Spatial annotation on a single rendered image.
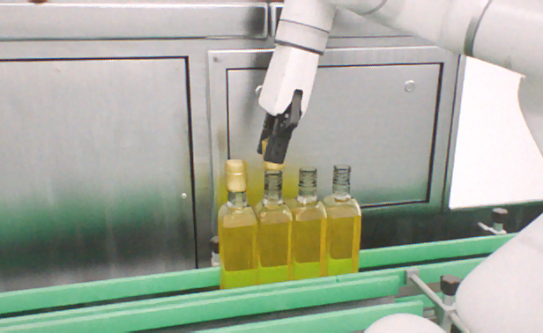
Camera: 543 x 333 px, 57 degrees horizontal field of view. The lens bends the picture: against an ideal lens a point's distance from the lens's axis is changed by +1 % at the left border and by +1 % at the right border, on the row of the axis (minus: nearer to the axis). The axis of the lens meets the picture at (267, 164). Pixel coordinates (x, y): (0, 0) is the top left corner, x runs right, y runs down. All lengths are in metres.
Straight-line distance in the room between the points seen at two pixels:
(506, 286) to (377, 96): 0.57
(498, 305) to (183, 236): 0.65
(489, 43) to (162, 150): 0.56
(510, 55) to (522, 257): 0.24
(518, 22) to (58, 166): 0.72
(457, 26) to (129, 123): 0.55
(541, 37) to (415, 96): 0.43
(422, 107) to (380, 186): 0.17
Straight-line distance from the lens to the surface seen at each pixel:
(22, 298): 0.88
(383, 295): 0.86
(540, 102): 0.64
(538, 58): 0.59
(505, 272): 0.44
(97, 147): 0.90
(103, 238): 0.96
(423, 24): 0.73
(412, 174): 1.02
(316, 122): 0.90
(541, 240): 0.46
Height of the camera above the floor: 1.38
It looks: 17 degrees down
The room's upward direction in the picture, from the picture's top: straight up
